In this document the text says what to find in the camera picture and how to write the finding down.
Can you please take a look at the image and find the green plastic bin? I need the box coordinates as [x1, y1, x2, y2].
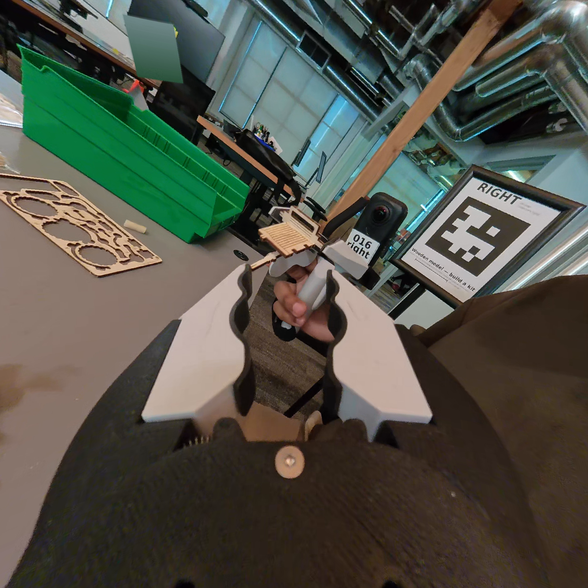
[17, 45, 251, 244]

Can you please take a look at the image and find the wooden model assembly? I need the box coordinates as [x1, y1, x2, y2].
[258, 206, 323, 259]

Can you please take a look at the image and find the grey desk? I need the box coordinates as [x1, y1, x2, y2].
[0, 69, 281, 575]

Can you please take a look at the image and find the person's brown clothing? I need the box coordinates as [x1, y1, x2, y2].
[241, 275, 588, 588]

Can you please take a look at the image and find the black office chair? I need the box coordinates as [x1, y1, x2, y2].
[301, 195, 370, 244]

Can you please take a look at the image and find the wooden beam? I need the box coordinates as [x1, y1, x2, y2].
[330, 0, 524, 221]

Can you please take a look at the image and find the background wooden desk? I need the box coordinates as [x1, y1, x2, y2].
[197, 115, 304, 203]

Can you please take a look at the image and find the large black monitor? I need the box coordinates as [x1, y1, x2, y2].
[129, 0, 227, 84]

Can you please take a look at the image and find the person's right hand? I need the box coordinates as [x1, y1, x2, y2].
[274, 264, 337, 343]

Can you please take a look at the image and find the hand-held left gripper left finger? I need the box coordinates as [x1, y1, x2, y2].
[141, 263, 256, 432]

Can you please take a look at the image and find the wooden sheet with round cutouts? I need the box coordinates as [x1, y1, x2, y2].
[0, 174, 163, 278]

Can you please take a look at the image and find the framed marker sign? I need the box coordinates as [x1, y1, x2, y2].
[390, 164, 588, 309]

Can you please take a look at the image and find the black bag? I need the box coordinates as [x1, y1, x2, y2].
[235, 129, 297, 181]

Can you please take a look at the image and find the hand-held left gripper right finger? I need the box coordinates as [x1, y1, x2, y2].
[322, 270, 434, 443]

